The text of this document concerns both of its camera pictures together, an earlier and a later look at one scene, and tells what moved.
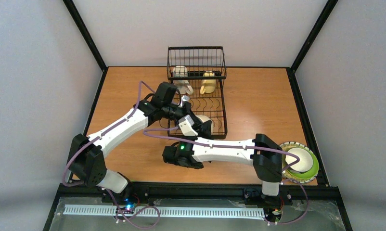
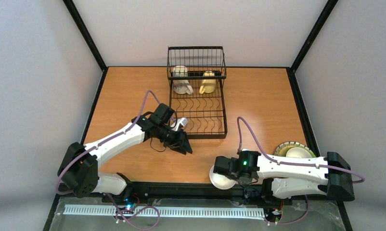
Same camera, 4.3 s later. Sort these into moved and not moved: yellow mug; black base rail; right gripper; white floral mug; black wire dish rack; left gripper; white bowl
Moved: right gripper; left gripper; white bowl
Not moved: black wire dish rack; black base rail; white floral mug; yellow mug
